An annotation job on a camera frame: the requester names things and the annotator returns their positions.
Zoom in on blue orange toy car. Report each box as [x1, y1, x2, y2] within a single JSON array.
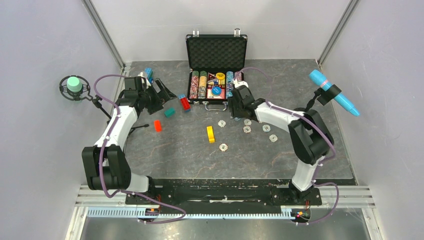
[[143, 67, 154, 84]]

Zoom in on red 100 poker chip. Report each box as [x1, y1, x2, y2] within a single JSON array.
[[243, 126, 252, 134]]

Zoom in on blue small blind button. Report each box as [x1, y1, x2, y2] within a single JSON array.
[[211, 86, 222, 96]]

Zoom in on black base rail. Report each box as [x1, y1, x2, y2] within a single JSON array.
[[125, 178, 323, 215]]

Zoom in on teal block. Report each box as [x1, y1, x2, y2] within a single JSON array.
[[164, 107, 176, 118]]

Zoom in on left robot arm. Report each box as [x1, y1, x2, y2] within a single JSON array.
[[81, 76, 177, 204]]

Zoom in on red blue lego block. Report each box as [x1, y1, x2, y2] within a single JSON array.
[[178, 94, 191, 113]]

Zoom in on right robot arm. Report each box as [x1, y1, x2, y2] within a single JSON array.
[[228, 85, 335, 204]]

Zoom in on yellow arch block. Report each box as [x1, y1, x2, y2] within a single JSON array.
[[206, 126, 215, 143]]

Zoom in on red poker chip near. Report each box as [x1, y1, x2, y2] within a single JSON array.
[[219, 143, 228, 152]]

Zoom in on yellow dealer button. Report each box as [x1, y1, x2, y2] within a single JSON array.
[[215, 72, 226, 80]]

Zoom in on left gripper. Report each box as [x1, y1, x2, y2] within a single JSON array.
[[138, 78, 176, 115]]

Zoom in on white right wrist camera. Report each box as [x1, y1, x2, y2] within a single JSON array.
[[232, 79, 249, 89]]

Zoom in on purple cable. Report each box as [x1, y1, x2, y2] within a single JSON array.
[[93, 74, 187, 225], [236, 67, 340, 226]]

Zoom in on white 1 poker chip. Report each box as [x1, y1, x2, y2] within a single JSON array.
[[218, 120, 226, 128]]

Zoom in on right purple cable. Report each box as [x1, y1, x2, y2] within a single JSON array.
[[236, 67, 340, 226]]

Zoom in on orange block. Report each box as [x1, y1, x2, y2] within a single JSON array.
[[153, 120, 163, 132]]

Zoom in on black poker chip case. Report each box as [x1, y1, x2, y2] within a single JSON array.
[[185, 28, 248, 111]]

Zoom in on green microphone on stand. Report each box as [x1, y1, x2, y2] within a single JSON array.
[[59, 74, 140, 142]]

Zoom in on blue microphone on stand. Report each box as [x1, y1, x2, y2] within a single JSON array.
[[298, 69, 360, 117]]

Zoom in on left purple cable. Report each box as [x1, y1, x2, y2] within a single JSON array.
[[93, 74, 187, 225]]

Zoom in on grey poker chip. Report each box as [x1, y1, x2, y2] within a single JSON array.
[[269, 134, 278, 143]]

